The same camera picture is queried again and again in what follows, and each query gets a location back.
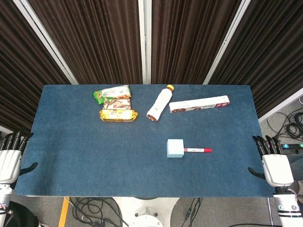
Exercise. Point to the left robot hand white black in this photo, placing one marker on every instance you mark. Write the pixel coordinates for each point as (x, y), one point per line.
(9, 165)

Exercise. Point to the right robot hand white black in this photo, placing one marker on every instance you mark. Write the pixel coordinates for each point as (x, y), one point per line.
(278, 169)

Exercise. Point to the red marker pen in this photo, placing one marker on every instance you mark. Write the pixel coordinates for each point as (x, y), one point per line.
(197, 150)

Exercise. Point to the light blue cube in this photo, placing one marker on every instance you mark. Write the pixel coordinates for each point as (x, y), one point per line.
(175, 149)

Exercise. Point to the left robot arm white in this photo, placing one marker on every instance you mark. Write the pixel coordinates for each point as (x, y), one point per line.
(3, 194)

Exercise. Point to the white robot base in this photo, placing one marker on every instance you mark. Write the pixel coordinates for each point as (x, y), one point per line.
(146, 210)

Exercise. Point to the person leg in jeans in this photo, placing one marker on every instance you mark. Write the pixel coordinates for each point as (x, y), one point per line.
(298, 168)

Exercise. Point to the black foot pedal strip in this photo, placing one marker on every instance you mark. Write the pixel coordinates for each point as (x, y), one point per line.
(293, 150)

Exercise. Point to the black bag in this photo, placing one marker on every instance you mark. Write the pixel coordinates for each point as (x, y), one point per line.
(21, 220)

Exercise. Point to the yellow floor tape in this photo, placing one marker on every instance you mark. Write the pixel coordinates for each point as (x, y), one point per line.
(63, 212)

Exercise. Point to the brown pleated partition panel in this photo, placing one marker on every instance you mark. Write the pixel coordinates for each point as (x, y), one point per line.
(16, 71)
(270, 52)
(187, 40)
(94, 40)

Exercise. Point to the blue felt table cover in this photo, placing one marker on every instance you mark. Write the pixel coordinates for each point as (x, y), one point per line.
(106, 160)

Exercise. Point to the long white box red label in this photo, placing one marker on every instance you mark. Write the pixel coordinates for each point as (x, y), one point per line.
(198, 105)

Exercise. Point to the golden snack packet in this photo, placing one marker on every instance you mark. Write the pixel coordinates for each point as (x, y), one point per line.
(118, 115)

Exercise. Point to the brown white snack packet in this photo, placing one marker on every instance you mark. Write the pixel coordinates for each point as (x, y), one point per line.
(118, 103)

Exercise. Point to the green snack packet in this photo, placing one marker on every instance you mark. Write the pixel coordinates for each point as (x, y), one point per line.
(111, 92)

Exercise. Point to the white bottle yellow cap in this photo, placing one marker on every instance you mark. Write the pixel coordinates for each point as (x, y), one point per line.
(159, 104)

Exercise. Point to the white partition post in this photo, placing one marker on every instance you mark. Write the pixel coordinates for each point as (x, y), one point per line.
(145, 42)
(225, 45)
(45, 40)
(279, 108)

